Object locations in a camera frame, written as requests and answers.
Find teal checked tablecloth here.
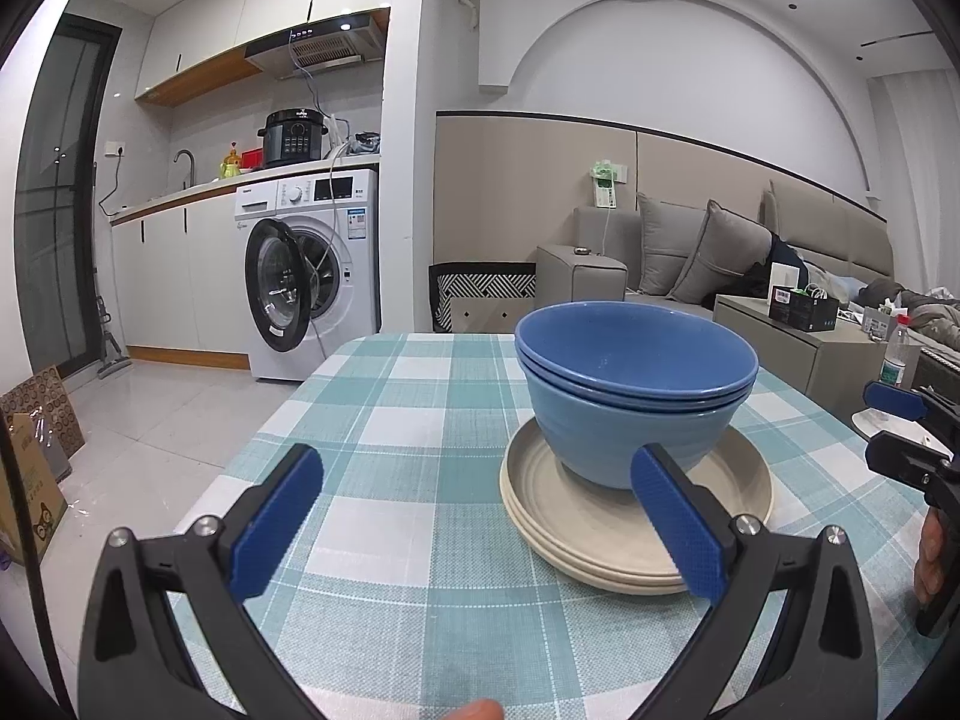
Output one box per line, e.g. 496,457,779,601
169,331,938,720

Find black open box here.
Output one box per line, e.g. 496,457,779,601
769,289,839,332

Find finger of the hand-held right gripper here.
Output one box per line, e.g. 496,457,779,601
865,430,960,492
864,381,960,432

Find grey side cabinet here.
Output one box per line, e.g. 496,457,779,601
712,294,923,421

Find blue bowl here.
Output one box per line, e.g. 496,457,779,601
515,302,758,395
517,356,755,412
525,379,751,491

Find white kitchen base cabinets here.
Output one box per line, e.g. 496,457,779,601
111,195,252,370

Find brown cardboard box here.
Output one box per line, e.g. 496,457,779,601
0,412,68,567

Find grey sofa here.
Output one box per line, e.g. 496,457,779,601
536,180,893,312

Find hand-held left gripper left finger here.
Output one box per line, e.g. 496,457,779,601
79,444,325,720

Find black pressure cooker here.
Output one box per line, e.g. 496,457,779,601
257,110,331,170

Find person's left hand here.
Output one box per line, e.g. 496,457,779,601
437,699,503,720

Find upright floor cleaner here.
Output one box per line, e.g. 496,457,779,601
91,161,134,380

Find grey cushion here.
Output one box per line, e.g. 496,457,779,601
667,200,773,306
636,191,710,297

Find white wall cabinets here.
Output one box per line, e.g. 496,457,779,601
135,0,398,102

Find person's right hand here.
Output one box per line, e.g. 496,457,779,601
913,514,947,605

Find white rounded box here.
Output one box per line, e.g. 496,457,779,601
766,262,803,301

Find range hood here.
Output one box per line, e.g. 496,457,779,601
245,7,391,80

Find dark glass door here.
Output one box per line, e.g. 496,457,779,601
15,15,125,380

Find white washing machine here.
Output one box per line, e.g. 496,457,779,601
235,169,382,382

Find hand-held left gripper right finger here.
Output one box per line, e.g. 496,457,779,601
630,442,878,720

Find cream plate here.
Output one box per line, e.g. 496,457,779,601
501,480,773,597
501,418,773,578

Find patterned cardboard sheet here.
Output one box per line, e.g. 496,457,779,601
0,366,85,458

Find clear water bottle red cap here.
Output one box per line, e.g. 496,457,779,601
879,315,912,389

